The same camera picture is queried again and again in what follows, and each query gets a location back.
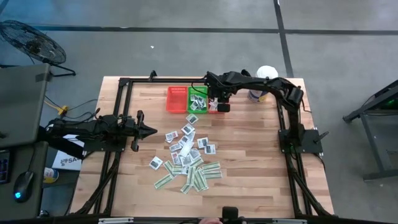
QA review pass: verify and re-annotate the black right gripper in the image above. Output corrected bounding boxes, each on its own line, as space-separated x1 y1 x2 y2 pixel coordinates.
205 71 233 113

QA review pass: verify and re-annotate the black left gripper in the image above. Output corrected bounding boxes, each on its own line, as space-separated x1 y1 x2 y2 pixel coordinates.
123 109 158 152

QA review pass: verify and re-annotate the orange plastic basket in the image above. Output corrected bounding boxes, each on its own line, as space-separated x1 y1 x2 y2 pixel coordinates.
207 98 229 114
165 86 189 114

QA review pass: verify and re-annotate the green plastic basket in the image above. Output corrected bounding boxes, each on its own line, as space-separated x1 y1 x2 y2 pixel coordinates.
187 86 208 114

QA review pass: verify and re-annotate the red printed square pad packet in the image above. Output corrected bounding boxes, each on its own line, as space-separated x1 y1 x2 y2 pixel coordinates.
170 151 182 166

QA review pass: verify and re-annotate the white wipes canister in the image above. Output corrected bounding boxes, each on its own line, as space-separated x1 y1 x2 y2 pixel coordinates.
248 65 279 104

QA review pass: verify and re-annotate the white printed box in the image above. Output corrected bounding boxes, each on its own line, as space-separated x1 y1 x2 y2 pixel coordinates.
51 134 85 172

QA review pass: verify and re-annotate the yellow blue can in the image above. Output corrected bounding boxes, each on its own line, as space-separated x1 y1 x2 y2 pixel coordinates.
43 167 60 184

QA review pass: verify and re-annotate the black box device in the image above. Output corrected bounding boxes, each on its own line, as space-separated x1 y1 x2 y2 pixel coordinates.
221 205 239 219

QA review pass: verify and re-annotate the dark grey desk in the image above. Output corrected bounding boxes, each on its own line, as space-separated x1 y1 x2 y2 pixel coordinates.
0 141 49 222

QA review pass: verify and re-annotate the grey desk panel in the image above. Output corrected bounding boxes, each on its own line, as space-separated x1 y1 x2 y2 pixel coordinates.
0 63 52 149

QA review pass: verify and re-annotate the black computer mouse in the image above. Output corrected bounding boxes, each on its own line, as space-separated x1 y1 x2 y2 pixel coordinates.
12 170 35 204

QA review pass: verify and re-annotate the black floor fan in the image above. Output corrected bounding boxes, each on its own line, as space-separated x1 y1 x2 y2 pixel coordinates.
0 19 76 77

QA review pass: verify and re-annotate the black metal cart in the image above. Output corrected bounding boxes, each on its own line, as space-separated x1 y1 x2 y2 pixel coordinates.
343 80 398 182

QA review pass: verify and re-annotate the black keyboard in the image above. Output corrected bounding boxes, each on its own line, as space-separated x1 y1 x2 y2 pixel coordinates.
0 149 11 185

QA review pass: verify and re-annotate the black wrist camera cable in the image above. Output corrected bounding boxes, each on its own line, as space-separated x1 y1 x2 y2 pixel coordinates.
190 81 212 98

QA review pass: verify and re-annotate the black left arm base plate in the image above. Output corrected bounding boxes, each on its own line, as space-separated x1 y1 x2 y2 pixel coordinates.
83 136 127 154

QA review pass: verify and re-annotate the black aluminium rig frame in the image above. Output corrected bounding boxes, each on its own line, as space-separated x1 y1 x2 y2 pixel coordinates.
70 70 335 224

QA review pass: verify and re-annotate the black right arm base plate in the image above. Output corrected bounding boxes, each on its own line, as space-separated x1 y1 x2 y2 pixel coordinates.
278 129 330 155

